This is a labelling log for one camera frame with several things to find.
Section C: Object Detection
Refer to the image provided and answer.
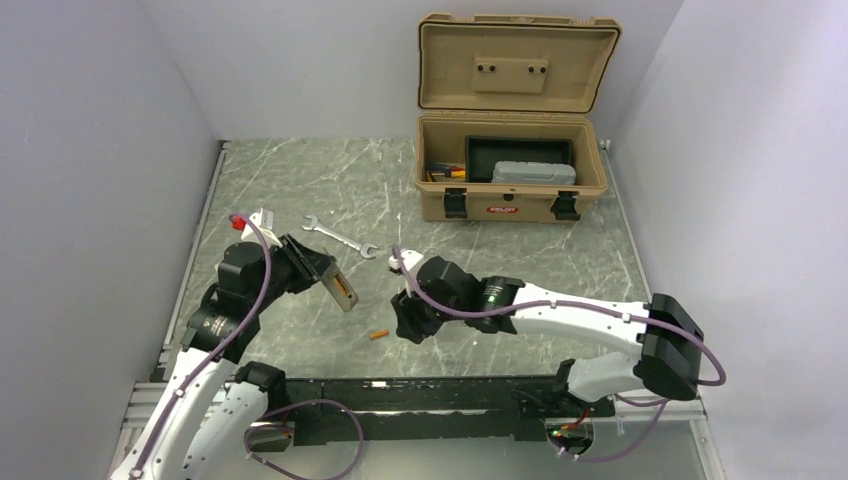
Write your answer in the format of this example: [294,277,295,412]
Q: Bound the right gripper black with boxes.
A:
[391,281,466,345]

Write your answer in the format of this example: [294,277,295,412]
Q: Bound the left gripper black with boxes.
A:
[249,232,335,313]

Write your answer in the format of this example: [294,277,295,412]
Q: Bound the orange aa battery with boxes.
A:
[332,274,352,298]
[369,330,390,340]

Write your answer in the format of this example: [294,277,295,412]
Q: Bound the beige remote control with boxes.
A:
[320,261,359,312]

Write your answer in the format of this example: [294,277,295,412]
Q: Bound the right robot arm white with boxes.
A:
[388,250,705,415]

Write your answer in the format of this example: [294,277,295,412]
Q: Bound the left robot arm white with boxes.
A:
[111,235,338,479]

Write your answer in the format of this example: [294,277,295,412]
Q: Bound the silver combination wrench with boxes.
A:
[301,215,378,260]

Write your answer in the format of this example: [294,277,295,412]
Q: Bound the grey plastic case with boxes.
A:
[492,161,577,186]

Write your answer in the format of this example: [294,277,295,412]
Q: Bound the black tray in toolbox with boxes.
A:
[465,135,576,183]

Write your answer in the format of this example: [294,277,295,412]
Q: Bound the tan plastic toolbox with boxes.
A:
[414,13,622,224]

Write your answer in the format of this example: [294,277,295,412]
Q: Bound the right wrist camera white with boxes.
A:
[388,249,424,274]

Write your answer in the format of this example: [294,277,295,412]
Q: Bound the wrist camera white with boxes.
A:
[388,249,424,274]
[229,208,281,248]

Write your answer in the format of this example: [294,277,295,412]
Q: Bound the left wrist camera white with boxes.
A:
[229,208,281,248]

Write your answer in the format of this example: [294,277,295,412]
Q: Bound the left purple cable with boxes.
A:
[129,213,364,480]

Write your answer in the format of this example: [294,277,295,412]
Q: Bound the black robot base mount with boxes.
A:
[260,375,615,446]

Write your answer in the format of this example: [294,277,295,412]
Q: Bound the yellow-handled tools in toolbox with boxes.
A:
[425,163,466,182]

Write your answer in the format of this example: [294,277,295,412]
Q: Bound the aluminium frame rail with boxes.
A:
[123,375,703,428]

